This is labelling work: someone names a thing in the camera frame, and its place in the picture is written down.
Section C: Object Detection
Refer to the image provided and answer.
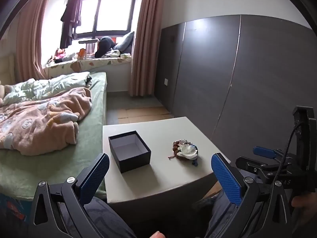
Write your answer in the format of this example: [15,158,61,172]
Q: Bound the floral window seat cushion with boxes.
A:
[46,56,133,79]

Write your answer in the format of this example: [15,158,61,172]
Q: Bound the dark framed window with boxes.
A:
[75,0,137,35]

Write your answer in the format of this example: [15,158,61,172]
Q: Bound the grey pillow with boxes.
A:
[113,31,136,54]

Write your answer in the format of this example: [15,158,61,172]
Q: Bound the dark grey wardrobe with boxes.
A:
[155,14,317,154]

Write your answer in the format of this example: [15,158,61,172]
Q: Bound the white wooden rack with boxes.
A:
[79,39,99,60]

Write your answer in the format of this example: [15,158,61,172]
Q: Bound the black bag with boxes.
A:
[95,36,117,58]

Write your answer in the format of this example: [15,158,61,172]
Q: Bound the dark blue cardboard box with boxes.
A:
[108,130,152,173]

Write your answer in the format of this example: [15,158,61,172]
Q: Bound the person's right hand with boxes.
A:
[291,195,317,215]

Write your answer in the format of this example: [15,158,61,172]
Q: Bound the colourful bead bracelet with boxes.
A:
[190,144,200,167]

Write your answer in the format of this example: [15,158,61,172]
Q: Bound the person's right leg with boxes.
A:
[194,190,239,238]

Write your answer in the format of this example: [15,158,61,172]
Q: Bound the bed with green sheet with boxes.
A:
[0,71,109,202]

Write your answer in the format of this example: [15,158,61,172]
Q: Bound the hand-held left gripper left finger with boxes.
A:
[29,153,110,238]

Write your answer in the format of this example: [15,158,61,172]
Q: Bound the beige plush toy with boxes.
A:
[0,81,14,105]

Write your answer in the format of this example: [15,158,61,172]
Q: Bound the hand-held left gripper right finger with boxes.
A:
[205,153,298,238]

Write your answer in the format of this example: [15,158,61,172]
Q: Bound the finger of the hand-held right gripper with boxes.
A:
[235,156,273,179]
[253,147,281,159]

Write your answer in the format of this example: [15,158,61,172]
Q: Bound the light green quilt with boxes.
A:
[2,71,91,106]

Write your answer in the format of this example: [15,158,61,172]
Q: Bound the colourful printed cloth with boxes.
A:
[0,193,33,238]

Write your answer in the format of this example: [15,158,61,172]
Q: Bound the pile of small toys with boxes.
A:
[47,48,86,65]

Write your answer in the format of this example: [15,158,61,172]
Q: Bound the person's left leg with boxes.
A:
[58,195,137,238]

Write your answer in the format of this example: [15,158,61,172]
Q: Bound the white square table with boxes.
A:
[102,116,231,205]

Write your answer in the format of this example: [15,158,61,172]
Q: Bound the beige padded headboard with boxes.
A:
[0,52,18,83]

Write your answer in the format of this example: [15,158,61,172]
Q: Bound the brown bead bracelet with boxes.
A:
[168,140,182,159]

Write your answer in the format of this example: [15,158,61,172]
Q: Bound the pink curtain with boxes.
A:
[129,0,164,98]
[15,0,63,80]

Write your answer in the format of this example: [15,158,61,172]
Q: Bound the flat brown cardboard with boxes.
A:
[117,107,174,124]

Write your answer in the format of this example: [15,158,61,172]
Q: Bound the hanging dark clothes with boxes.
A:
[60,0,83,48]

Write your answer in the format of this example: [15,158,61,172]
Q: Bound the person's leg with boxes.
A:
[194,190,239,238]
[58,195,137,238]

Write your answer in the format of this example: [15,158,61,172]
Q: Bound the pink fleece blanket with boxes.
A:
[0,87,93,156]

